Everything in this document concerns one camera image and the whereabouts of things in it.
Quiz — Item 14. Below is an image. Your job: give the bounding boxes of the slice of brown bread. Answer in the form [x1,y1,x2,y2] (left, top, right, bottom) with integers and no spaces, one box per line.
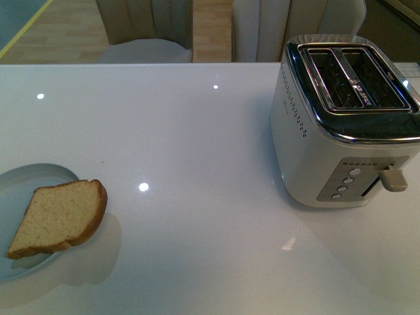
[5,179,108,260]

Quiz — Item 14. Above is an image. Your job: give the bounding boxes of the white round plate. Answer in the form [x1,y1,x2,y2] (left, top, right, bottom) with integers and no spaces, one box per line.
[1,163,78,282]

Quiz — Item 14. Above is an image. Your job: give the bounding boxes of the beige chair right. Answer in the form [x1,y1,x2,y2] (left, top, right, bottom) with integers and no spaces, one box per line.
[232,0,367,62]

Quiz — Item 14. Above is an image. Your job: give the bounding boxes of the beige chair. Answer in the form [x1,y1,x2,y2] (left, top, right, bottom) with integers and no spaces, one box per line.
[96,0,193,64]
[232,0,367,62]

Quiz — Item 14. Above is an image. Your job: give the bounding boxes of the white chrome two-slot toaster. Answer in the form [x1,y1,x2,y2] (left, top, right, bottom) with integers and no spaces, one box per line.
[269,34,419,208]

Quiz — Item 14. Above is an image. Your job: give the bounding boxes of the beige chair left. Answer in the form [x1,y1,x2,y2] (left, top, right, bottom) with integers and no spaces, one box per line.
[96,0,193,64]

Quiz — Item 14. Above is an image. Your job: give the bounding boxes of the black white info card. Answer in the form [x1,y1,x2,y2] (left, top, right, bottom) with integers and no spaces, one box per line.
[394,62,420,78]

